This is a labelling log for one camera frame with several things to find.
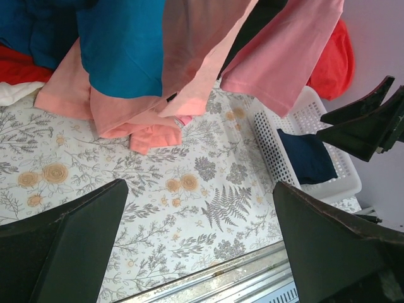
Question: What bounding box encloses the aluminium frame rail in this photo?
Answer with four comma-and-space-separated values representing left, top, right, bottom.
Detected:
121, 241, 295, 303

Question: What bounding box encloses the black hanging t-shirt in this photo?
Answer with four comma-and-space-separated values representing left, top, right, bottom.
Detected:
217, 0, 288, 79

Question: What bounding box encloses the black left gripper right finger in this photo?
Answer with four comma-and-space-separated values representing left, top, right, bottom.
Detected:
273, 182, 403, 302

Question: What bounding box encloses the blue hanging t-shirt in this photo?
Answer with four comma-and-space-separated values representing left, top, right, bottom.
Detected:
1, 1, 165, 98

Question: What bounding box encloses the navy blue folded garment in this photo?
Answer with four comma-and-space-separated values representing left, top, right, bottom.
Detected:
277, 129, 338, 185

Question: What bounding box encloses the white hanging t-shirt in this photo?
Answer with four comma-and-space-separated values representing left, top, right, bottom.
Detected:
0, 81, 45, 107

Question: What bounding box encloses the salmon pink t-shirt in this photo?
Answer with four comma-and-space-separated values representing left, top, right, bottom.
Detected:
35, 1, 256, 154

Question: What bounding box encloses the orange-red t-shirt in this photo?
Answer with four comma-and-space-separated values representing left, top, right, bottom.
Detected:
307, 19, 355, 101

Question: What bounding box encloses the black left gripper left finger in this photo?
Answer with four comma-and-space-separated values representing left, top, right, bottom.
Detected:
1, 179, 128, 302

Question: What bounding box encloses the white perforated plastic basket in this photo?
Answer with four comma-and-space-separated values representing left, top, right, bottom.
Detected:
247, 86, 362, 204

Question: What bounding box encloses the grey slotted cable duct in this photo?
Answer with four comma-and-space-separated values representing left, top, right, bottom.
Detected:
257, 283, 299, 303

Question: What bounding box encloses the pink hanging t-shirt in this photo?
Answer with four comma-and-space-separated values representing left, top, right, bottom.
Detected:
220, 0, 344, 117

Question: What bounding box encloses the red hanging t-shirt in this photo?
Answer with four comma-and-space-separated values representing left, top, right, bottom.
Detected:
0, 44, 53, 85

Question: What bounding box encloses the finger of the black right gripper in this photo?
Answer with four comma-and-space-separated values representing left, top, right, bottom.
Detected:
317, 86, 403, 162
320, 76, 395, 125

